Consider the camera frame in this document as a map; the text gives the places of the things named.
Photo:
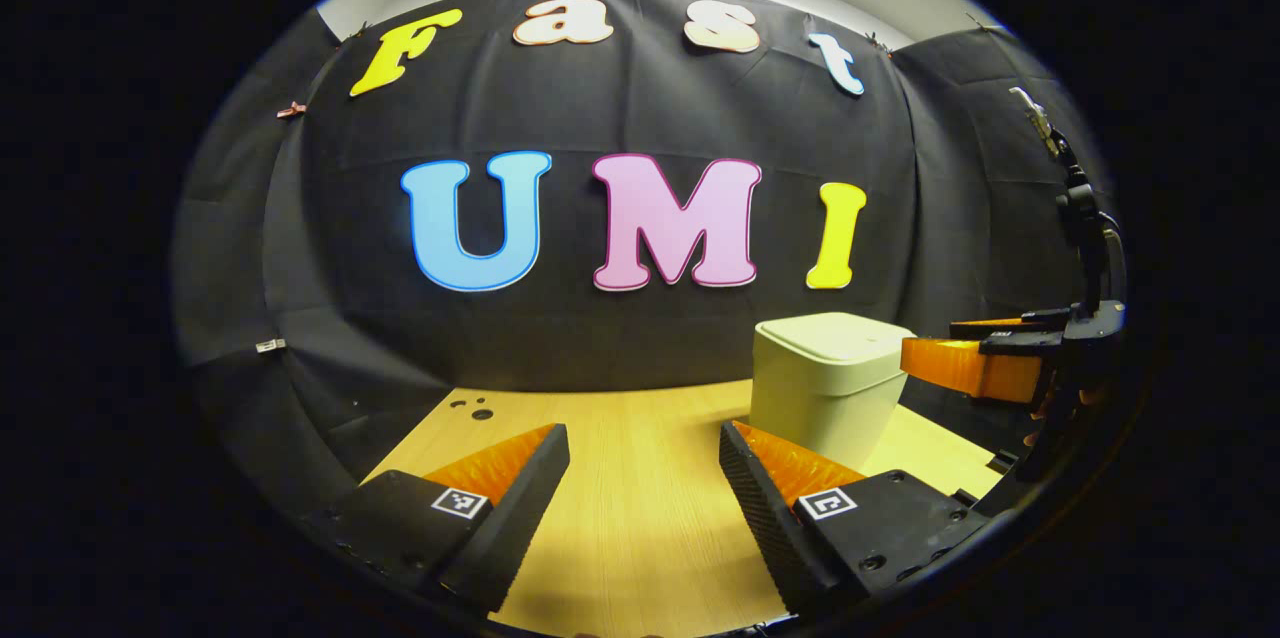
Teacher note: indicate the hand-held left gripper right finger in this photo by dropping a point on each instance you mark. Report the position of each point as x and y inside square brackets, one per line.
[765, 528]

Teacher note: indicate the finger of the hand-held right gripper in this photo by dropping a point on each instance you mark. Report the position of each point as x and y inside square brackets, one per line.
[960, 366]
[1010, 325]

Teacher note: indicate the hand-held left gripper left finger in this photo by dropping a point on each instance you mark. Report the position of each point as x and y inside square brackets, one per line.
[510, 528]

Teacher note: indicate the pale green desktop garbage bin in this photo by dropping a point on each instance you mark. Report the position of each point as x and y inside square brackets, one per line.
[825, 378]

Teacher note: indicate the wooden desktop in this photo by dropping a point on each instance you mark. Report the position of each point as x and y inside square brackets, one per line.
[640, 478]

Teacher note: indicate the black backdrop cloth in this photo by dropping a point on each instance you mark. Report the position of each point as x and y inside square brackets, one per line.
[620, 338]

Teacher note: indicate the white cloth clip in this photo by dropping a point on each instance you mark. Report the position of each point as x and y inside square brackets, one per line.
[270, 345]

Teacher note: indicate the small dark cloth clip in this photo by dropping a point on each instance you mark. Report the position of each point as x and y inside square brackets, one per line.
[877, 43]

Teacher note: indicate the copper cloth clip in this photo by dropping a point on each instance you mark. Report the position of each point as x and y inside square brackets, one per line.
[291, 109]

